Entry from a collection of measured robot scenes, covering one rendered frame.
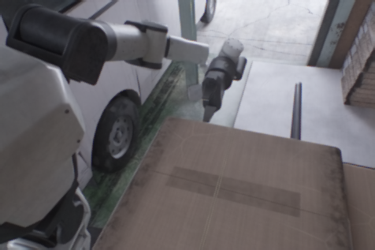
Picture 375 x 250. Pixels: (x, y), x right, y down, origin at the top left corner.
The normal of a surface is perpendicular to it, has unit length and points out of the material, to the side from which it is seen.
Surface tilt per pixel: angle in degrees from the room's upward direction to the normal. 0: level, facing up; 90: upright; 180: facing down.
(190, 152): 0
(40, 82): 54
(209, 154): 0
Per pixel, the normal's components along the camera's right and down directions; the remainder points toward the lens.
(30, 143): 0.91, 0.36
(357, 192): -0.07, -0.69
